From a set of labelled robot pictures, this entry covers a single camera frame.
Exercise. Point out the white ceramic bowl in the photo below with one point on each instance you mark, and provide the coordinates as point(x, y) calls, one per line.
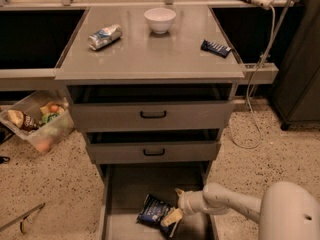
point(160, 20)

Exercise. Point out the grey bottom drawer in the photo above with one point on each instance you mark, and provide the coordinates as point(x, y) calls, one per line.
point(127, 186)

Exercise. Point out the crushed silver soda can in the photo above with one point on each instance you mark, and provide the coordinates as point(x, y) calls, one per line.
point(104, 36)

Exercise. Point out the metal rod on floor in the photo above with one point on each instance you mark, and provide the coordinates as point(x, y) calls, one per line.
point(21, 219)

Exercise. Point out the grey drawer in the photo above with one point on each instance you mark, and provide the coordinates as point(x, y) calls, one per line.
point(153, 146)
point(127, 186)
point(119, 108)

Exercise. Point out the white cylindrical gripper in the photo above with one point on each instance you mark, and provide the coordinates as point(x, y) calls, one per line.
point(187, 200)

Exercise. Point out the grey drawer cabinet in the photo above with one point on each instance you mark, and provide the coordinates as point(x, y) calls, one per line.
point(143, 57)

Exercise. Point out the clear plastic storage bin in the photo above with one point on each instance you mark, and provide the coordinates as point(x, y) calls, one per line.
point(36, 105)

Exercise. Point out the green packet in bin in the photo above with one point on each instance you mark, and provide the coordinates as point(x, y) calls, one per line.
point(48, 117)

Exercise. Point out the grey top drawer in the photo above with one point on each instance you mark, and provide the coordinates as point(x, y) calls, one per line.
point(119, 108)

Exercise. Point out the blue chip bag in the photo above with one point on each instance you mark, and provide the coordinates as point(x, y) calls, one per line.
point(153, 212)

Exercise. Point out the brown snack bag in bin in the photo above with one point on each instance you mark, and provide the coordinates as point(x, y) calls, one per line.
point(22, 120)

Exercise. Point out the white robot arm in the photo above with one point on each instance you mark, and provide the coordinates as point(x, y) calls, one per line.
point(285, 212)

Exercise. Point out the dark grey cabinet at right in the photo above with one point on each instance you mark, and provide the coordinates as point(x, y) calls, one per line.
point(296, 93)

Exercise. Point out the dark blue snack bar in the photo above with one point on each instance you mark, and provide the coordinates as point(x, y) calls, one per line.
point(215, 48)

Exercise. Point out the grey middle drawer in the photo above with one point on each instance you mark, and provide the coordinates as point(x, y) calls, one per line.
point(153, 146)

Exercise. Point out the red fruit in bin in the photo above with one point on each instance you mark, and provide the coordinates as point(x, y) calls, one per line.
point(54, 108)

